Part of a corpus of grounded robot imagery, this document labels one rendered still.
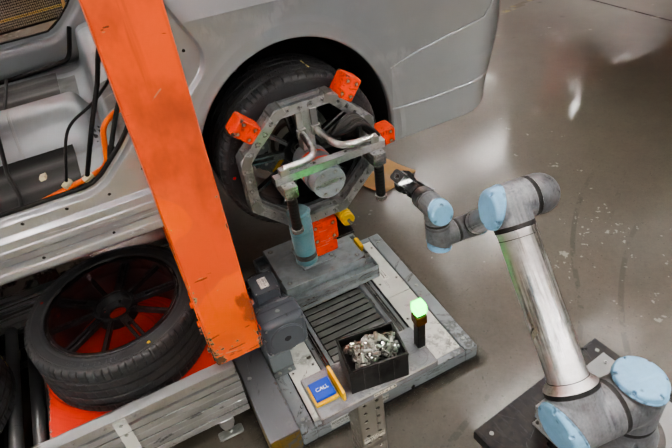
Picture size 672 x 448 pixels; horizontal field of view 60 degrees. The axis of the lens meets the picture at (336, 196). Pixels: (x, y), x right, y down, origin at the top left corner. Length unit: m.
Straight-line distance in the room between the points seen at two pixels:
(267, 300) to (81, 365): 0.70
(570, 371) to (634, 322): 1.18
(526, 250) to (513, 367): 1.03
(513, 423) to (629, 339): 0.87
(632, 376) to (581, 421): 0.20
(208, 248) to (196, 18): 0.73
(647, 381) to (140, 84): 1.49
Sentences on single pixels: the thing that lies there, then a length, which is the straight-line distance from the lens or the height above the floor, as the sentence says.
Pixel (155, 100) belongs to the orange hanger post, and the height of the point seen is 1.48.
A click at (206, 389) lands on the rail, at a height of 0.34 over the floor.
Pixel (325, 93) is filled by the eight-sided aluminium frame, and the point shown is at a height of 1.12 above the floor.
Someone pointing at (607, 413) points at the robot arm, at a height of 0.65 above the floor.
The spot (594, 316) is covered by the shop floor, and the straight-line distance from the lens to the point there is 2.83.
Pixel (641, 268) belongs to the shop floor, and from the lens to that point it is 3.10.
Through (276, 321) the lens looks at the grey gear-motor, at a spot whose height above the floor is 0.40.
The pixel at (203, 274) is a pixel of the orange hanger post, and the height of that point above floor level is 0.92.
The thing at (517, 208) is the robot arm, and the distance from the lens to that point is 1.62.
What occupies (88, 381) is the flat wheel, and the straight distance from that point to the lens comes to 2.24.
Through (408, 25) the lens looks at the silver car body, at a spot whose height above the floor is 1.23.
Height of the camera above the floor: 2.08
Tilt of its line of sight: 37 degrees down
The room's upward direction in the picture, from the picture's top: 8 degrees counter-clockwise
